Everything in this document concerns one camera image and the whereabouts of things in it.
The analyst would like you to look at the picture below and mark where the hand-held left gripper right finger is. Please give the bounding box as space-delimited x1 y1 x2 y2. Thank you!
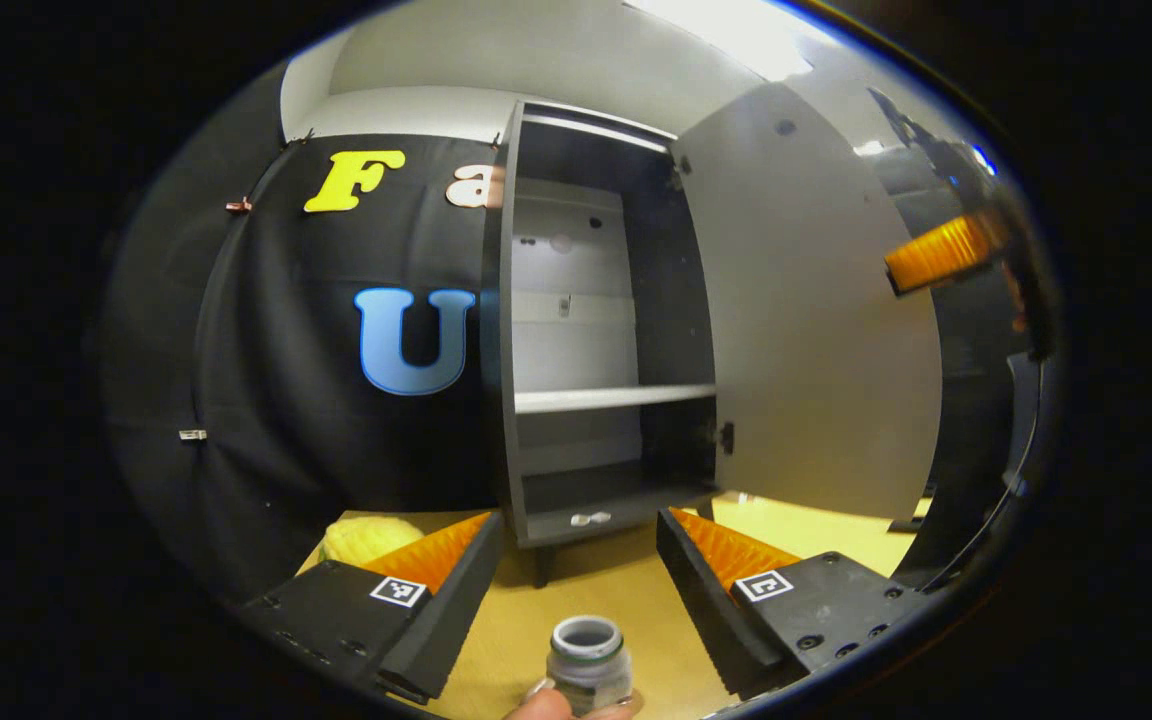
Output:
656 506 929 701

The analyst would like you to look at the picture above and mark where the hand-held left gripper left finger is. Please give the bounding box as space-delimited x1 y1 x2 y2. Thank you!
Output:
234 510 507 706

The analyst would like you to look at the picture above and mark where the white green-label bottle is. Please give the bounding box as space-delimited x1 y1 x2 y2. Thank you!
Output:
547 614 635 717

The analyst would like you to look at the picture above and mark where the beige cabinet door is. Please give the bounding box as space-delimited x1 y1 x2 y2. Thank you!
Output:
669 81 944 522

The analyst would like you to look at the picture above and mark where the grey cabinet shelf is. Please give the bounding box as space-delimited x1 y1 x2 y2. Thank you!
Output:
513 384 718 416

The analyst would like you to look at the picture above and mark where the dark grey cabinet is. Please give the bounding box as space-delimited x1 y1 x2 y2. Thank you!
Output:
479 98 737 589

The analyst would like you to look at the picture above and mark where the yellow toy fruit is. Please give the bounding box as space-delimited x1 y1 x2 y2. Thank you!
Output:
319 514 427 568

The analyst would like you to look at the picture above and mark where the black backdrop cloth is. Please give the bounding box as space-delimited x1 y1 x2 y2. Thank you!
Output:
101 60 1062 601

